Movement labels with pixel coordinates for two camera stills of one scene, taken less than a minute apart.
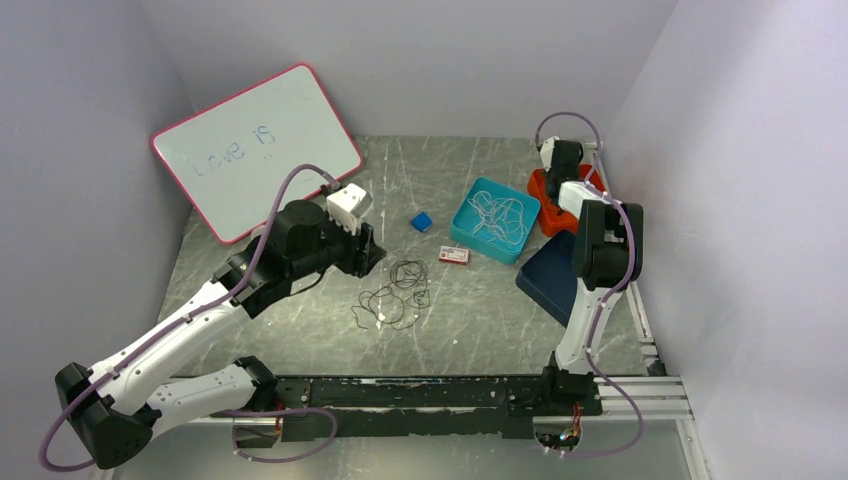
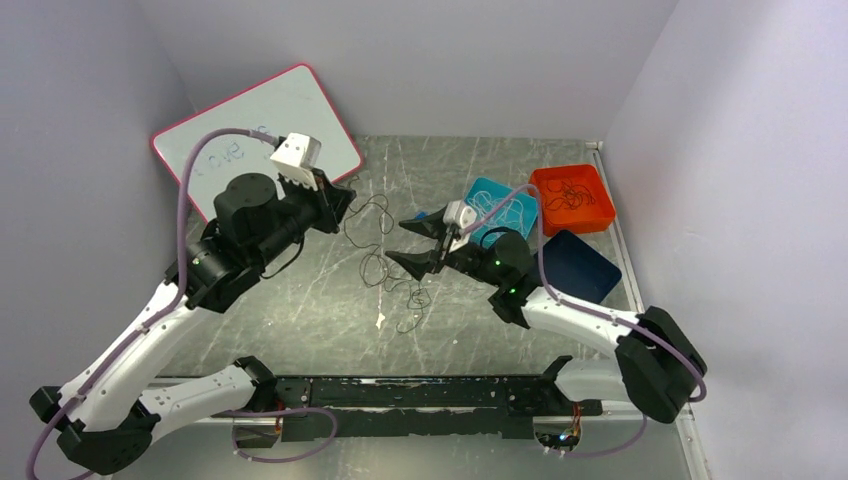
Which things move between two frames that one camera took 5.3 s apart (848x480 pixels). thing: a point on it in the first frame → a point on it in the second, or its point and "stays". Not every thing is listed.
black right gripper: [549, 174] → [418, 264]
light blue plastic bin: [495, 219] stays
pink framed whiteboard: [230, 159] stays
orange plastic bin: [554, 220] stays
